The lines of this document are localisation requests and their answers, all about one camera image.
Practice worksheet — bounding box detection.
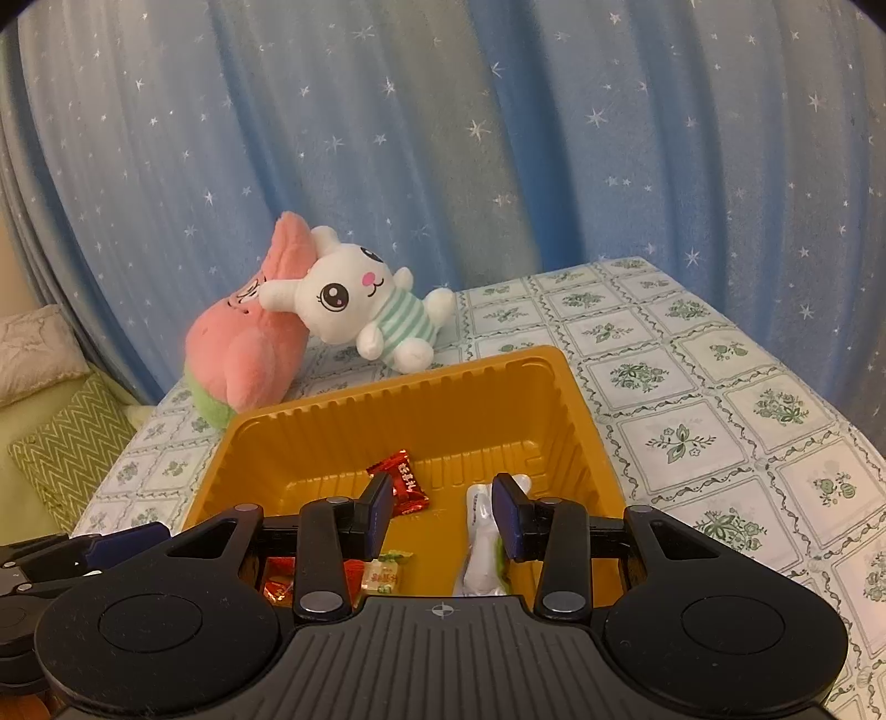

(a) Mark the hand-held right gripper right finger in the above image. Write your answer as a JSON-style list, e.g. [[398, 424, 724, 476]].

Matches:
[[491, 472, 729, 622]]

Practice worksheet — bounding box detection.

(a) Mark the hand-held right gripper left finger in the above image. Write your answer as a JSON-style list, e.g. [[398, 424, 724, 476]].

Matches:
[[168, 472, 395, 623]]

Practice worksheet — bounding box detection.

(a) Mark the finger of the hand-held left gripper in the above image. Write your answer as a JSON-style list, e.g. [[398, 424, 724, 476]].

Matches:
[[0, 535, 94, 600], [68, 522, 172, 574]]

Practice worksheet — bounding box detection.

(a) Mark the small red twisted candy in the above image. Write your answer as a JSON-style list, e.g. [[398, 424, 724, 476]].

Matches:
[[364, 449, 431, 517]]

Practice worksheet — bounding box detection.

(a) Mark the white candy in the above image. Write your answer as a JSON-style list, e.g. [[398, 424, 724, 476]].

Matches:
[[452, 474, 534, 598]]

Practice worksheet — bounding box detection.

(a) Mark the yellow candy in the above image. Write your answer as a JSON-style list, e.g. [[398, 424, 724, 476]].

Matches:
[[360, 549, 414, 596]]

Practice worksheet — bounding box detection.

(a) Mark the orange plastic tray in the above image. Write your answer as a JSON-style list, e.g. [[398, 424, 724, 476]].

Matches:
[[181, 344, 625, 611]]

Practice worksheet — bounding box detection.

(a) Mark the large red candy packet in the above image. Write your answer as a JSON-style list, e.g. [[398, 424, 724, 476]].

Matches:
[[261, 556, 365, 605]]

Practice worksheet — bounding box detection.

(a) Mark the green zigzag cushion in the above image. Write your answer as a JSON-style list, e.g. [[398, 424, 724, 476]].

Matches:
[[7, 372, 141, 536]]

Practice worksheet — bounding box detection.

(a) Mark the beige cushion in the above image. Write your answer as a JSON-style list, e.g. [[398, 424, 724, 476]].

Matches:
[[0, 303, 92, 409]]

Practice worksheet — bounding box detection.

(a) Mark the pink star plush toy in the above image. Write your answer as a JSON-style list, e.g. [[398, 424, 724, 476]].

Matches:
[[183, 212, 317, 431]]

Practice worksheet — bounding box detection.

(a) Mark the white bunny plush toy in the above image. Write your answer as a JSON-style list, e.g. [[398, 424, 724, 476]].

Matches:
[[259, 225, 457, 376]]

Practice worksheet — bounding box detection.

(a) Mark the green floral tablecloth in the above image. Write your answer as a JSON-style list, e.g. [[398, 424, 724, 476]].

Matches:
[[69, 256, 886, 720]]

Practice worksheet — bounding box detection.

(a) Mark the grey curtain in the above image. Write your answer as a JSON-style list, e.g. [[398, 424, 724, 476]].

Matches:
[[0, 42, 162, 409]]

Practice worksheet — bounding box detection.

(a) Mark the blue starry curtain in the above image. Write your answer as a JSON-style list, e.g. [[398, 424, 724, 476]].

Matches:
[[14, 0, 886, 409]]

